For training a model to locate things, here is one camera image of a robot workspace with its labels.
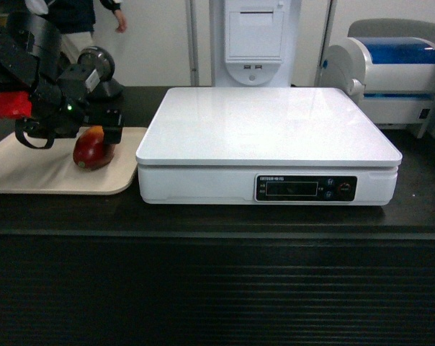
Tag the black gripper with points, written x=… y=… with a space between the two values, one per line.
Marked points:
x=59 y=109

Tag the dark red mango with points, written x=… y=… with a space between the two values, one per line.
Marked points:
x=90 y=150

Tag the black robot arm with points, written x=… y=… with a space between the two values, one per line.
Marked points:
x=29 y=46

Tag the white digital checkout scale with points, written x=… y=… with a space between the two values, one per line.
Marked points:
x=272 y=146

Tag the black ribbed checkout counter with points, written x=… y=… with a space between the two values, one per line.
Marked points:
x=113 y=270

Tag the black round barcode scanner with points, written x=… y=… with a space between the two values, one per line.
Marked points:
x=98 y=58

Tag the person in background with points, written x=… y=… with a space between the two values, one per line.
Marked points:
x=75 y=20

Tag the beige plastic tray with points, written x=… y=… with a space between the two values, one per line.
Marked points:
x=29 y=171

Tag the white receipt printer kiosk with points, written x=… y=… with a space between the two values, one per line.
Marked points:
x=253 y=43

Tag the white blue label printer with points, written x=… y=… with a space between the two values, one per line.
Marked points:
x=387 y=68

